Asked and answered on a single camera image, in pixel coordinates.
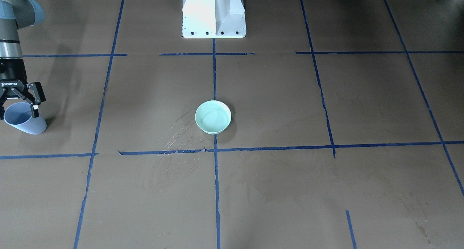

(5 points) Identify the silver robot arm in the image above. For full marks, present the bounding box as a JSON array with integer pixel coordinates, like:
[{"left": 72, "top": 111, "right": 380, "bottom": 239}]
[{"left": 0, "top": 0, "right": 46, "bottom": 120}]

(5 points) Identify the light green bowl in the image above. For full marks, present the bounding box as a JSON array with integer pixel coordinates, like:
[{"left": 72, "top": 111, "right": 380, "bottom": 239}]
[{"left": 195, "top": 100, "right": 232, "bottom": 135}]

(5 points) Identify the light blue plastic cup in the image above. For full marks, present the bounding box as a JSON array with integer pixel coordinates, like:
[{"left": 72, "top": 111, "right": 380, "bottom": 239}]
[{"left": 4, "top": 102, "right": 47, "bottom": 135}]

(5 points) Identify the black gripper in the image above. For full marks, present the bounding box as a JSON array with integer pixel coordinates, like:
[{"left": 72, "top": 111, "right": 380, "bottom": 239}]
[{"left": 0, "top": 59, "right": 46, "bottom": 120}]

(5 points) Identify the white pedestal column base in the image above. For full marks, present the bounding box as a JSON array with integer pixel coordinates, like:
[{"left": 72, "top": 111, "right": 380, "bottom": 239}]
[{"left": 181, "top": 0, "right": 247, "bottom": 39}]

